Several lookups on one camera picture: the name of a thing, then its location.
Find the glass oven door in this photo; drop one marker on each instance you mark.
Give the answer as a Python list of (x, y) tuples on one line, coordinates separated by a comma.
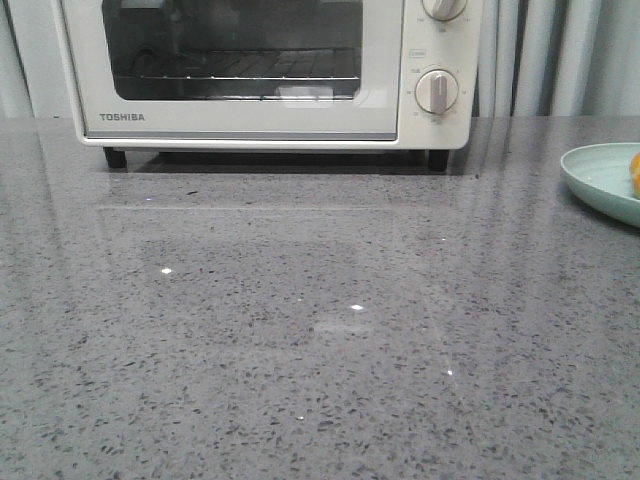
[(104, 37)]

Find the golden croissant bread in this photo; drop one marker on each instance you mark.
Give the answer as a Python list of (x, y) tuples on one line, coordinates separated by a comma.
[(634, 172)]

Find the lower oven control knob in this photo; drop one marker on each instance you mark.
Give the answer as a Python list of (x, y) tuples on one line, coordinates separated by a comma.
[(436, 92)]

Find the oven control knob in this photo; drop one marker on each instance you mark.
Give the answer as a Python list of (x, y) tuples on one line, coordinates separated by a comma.
[(436, 92), (443, 10)]

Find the white Toshiba toaster oven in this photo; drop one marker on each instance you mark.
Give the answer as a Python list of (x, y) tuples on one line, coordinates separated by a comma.
[(426, 45)]

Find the upper oven control knob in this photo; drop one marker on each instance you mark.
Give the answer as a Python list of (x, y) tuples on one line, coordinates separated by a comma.
[(443, 10)]

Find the grey curtain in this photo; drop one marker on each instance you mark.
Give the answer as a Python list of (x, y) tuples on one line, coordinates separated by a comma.
[(557, 58)]

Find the mint green plate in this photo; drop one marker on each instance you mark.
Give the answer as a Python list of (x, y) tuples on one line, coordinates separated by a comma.
[(599, 176)]

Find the metal wire oven rack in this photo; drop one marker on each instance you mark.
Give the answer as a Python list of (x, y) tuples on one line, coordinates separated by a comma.
[(269, 64)]

